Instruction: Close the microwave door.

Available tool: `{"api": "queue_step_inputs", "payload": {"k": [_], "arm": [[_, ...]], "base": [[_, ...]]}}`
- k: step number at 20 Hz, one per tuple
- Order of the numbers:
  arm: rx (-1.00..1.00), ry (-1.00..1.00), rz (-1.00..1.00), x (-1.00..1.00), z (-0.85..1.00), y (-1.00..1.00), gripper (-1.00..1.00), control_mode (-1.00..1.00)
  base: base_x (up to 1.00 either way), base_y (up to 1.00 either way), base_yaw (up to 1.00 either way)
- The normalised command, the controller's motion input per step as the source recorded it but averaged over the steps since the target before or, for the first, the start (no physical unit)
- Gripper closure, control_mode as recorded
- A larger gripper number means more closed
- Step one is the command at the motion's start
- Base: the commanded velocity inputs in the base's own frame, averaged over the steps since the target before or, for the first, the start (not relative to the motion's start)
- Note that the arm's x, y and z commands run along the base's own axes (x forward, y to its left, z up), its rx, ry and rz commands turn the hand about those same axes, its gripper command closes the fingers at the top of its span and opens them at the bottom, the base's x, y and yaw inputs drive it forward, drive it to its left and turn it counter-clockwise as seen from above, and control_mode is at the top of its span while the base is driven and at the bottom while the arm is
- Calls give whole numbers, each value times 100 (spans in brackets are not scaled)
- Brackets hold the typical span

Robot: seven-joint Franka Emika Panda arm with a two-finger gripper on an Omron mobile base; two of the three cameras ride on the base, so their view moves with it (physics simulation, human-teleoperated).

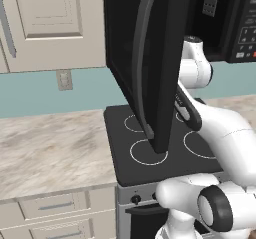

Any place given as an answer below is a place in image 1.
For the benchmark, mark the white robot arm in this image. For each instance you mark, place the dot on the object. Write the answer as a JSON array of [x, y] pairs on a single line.
[[230, 139]]

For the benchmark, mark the black microwave door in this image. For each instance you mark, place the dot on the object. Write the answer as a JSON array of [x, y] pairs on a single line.
[[168, 66]]

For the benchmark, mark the black microwave oven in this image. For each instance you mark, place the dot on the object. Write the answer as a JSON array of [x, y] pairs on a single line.
[[240, 19]]

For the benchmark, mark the black hob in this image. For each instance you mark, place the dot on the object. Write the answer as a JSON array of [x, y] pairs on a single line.
[[120, 139]]

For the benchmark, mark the black oven knob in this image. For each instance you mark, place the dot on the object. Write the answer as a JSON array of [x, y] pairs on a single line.
[[135, 199], [154, 196]]

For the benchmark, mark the beige base cupboard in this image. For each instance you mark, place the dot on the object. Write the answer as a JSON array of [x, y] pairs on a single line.
[[103, 213]]

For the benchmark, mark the silver oven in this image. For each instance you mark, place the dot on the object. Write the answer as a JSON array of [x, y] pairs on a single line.
[[123, 223]]

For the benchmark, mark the beige drawer front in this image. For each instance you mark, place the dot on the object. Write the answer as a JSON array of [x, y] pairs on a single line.
[[30, 207], [86, 228]]

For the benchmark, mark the beige wall socket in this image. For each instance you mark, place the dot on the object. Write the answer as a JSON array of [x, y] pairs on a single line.
[[64, 80]]

